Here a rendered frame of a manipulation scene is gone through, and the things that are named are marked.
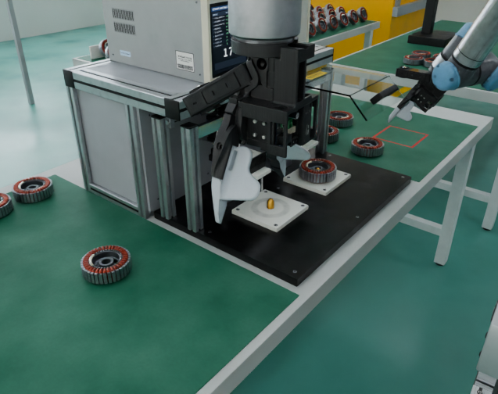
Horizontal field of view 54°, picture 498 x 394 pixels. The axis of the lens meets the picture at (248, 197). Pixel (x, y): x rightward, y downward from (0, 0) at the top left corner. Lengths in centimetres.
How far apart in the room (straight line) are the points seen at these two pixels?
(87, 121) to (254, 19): 99
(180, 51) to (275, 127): 75
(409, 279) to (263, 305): 145
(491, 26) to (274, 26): 89
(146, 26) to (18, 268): 67
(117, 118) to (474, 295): 176
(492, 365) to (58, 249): 98
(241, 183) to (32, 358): 63
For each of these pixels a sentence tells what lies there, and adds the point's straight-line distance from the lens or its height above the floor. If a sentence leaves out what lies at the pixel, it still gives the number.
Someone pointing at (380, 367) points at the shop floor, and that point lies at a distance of 200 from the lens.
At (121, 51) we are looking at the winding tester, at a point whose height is 115.
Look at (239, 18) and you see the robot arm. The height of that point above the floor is 138.
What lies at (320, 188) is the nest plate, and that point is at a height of 78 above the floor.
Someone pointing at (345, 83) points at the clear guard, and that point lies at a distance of 143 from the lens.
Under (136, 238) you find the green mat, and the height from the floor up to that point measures 75.
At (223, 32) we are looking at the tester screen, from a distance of 122.
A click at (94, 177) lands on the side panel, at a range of 152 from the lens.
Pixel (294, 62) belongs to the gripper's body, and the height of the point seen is 134.
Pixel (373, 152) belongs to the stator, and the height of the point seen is 77.
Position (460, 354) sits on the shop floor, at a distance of 215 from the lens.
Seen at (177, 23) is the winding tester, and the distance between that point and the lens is 125.
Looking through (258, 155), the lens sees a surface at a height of 92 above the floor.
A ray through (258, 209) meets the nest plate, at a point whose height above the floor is 78.
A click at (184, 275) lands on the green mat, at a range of 115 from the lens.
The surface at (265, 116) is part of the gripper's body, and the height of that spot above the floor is 128.
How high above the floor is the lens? 146
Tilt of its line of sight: 29 degrees down
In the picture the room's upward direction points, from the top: straight up
